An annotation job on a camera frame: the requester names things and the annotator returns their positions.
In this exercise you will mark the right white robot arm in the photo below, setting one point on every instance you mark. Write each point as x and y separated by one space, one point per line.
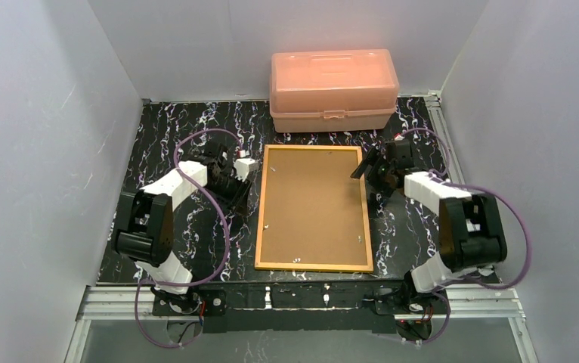
470 230

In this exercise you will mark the orange plastic storage box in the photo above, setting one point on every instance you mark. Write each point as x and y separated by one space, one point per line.
332 91

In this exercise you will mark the brown cardboard backing board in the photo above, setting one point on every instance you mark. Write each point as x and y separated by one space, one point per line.
314 205

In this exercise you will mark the aluminium side rail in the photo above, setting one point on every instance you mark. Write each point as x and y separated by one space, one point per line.
433 105

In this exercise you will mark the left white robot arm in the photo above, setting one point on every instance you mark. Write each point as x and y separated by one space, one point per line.
144 223

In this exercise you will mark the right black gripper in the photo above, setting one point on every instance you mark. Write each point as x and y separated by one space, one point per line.
374 169

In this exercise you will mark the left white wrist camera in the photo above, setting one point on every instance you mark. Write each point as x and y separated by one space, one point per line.
244 167

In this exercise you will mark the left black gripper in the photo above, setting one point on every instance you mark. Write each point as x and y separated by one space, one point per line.
234 187

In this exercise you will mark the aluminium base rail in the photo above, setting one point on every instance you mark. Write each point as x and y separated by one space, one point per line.
217 300

